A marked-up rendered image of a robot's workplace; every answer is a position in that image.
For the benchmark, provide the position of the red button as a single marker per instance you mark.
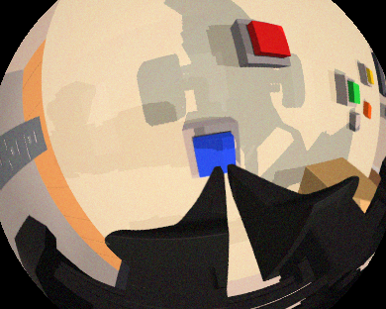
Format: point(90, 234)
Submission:
point(260, 44)

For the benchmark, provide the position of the green button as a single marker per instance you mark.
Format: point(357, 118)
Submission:
point(347, 91)

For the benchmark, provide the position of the yellow button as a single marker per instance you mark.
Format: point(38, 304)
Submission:
point(365, 75)

